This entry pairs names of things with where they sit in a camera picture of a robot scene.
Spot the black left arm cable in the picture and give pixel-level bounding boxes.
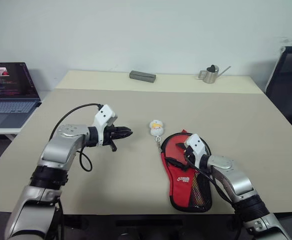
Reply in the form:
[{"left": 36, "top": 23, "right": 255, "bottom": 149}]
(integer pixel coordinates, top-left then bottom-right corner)
[{"left": 49, "top": 102, "right": 104, "bottom": 173}]

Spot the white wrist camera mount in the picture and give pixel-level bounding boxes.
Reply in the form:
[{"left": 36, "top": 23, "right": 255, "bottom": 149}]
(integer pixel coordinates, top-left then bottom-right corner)
[
  {"left": 93, "top": 104, "right": 118, "bottom": 148},
  {"left": 184, "top": 133, "right": 212, "bottom": 169}
]

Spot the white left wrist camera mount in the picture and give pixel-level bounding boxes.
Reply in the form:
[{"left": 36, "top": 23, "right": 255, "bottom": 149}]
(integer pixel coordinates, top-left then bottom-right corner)
[{"left": 93, "top": 104, "right": 118, "bottom": 148}]

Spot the small metal watering can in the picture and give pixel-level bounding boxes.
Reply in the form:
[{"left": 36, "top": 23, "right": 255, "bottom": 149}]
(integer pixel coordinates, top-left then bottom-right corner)
[{"left": 198, "top": 64, "right": 232, "bottom": 84}]

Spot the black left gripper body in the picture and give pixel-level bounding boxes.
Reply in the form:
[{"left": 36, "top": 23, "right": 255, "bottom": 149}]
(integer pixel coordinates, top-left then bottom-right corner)
[{"left": 102, "top": 121, "right": 118, "bottom": 153}]

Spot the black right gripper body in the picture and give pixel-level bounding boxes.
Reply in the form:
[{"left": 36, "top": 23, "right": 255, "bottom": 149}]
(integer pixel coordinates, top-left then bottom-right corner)
[{"left": 184, "top": 145, "right": 196, "bottom": 165}]

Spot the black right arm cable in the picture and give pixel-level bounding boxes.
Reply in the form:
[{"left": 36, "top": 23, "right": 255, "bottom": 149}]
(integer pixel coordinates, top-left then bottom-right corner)
[{"left": 184, "top": 147, "right": 237, "bottom": 232}]

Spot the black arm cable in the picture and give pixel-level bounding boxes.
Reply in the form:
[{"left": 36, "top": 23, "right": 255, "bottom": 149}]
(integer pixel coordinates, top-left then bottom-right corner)
[
  {"left": 49, "top": 102, "right": 104, "bottom": 173},
  {"left": 184, "top": 147, "right": 237, "bottom": 232}
]

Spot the red black paddle case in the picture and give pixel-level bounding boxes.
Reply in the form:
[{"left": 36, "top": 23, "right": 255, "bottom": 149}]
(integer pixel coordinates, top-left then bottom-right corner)
[{"left": 159, "top": 129, "right": 213, "bottom": 214}]

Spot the black table frame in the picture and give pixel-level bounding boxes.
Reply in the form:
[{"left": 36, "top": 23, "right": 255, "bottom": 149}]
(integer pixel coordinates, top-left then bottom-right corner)
[{"left": 60, "top": 213, "right": 236, "bottom": 240}]

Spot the open laptop computer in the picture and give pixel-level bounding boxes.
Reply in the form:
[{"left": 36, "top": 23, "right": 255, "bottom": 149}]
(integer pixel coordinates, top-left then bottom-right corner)
[{"left": 0, "top": 62, "right": 42, "bottom": 129}]

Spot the black office chair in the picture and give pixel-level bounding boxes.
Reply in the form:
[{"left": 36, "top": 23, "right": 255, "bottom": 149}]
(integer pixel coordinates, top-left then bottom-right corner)
[{"left": 265, "top": 45, "right": 292, "bottom": 126}]

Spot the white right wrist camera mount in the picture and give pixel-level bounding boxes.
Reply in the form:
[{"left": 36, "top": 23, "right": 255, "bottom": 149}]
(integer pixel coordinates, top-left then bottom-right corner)
[{"left": 184, "top": 133, "right": 212, "bottom": 169}]

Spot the white yellow keychain charm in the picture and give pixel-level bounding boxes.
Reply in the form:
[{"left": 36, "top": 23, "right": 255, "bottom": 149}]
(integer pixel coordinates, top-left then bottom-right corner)
[{"left": 149, "top": 119, "right": 165, "bottom": 154}]

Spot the grey rectangular box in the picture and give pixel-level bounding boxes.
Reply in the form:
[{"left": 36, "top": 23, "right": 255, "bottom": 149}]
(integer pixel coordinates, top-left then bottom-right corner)
[{"left": 129, "top": 70, "right": 157, "bottom": 84}]

